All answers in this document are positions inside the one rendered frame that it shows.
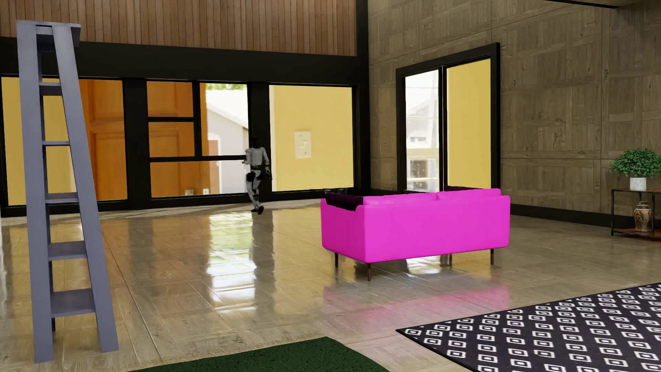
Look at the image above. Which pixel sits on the pink sofa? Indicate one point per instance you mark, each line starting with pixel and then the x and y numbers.
pixel 413 225

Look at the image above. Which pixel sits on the white humanoid robot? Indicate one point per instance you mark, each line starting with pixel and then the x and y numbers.
pixel 255 164

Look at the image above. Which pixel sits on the black framed glass door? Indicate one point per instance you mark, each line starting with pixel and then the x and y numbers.
pixel 444 124

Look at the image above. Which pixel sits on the dark green rug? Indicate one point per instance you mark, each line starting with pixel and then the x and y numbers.
pixel 289 359

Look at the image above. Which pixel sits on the grey ladder shelf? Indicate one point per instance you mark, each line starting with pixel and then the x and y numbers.
pixel 67 206

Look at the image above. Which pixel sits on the black white patterned rug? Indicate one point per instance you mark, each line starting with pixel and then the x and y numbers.
pixel 557 336

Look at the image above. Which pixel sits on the black metal side table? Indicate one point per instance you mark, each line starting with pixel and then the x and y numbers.
pixel 632 232

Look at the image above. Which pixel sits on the green potted plant white pot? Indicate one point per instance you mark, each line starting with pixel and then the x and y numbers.
pixel 638 165

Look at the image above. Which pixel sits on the patterned ceramic vase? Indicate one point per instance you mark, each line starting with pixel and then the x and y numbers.
pixel 642 216

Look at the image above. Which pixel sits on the black framed window wall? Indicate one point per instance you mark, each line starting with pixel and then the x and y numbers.
pixel 206 139

